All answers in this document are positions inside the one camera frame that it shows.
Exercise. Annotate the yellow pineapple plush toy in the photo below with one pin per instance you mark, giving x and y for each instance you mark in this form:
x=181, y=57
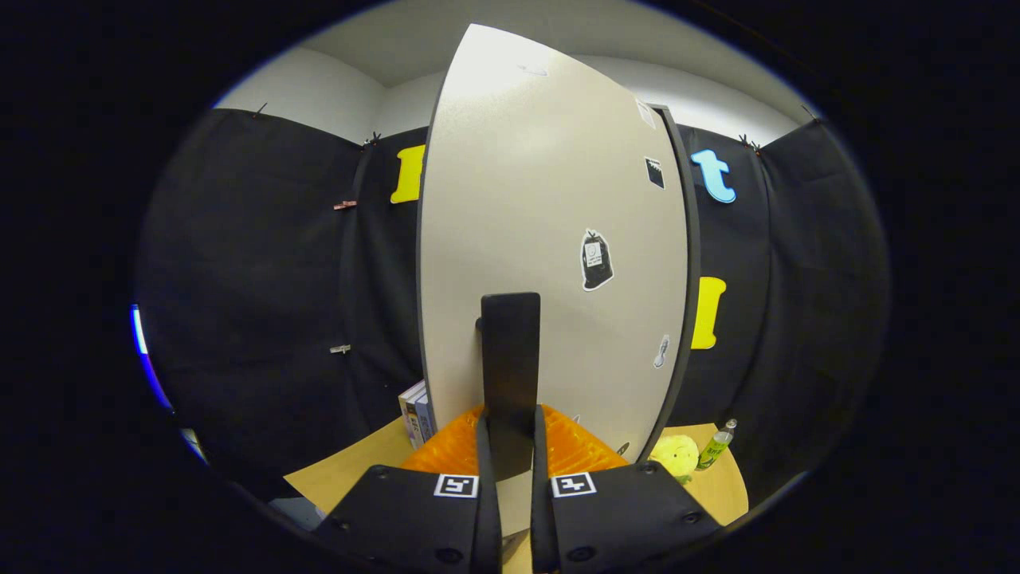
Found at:
x=674, y=456

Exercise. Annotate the black backdrop cloth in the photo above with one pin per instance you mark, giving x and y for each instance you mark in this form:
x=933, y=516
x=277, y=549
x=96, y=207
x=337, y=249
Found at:
x=239, y=279

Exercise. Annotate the small green bottle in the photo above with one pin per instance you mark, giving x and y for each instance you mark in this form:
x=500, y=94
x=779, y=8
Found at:
x=715, y=448

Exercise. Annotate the small black clip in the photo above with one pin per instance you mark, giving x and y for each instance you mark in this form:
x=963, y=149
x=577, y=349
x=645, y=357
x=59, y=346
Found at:
x=810, y=112
x=260, y=108
x=747, y=144
x=371, y=140

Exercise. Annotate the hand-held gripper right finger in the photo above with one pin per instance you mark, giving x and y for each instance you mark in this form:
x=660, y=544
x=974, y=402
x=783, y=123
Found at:
x=629, y=510

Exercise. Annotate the white spine book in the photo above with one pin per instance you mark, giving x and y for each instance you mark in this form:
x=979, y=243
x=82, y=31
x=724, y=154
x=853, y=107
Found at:
x=409, y=414

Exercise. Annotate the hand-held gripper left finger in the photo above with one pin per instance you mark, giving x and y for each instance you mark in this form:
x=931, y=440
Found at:
x=406, y=510

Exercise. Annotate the grey shoe cabinet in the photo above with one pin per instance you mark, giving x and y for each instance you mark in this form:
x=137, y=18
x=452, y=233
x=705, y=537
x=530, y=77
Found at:
x=693, y=255

